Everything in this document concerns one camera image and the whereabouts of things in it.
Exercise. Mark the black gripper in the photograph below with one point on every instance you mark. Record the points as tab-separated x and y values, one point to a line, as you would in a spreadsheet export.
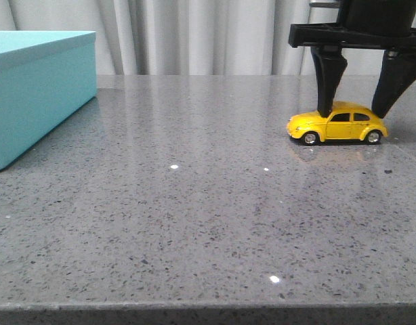
363	25

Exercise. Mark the yellow toy beetle car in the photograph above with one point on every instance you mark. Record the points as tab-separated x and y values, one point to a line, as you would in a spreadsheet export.
345	121

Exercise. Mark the light blue storage box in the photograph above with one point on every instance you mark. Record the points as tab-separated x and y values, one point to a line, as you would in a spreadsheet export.
45	76

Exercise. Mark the grey pleated curtain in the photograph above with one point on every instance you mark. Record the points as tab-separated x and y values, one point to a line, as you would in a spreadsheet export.
179	37

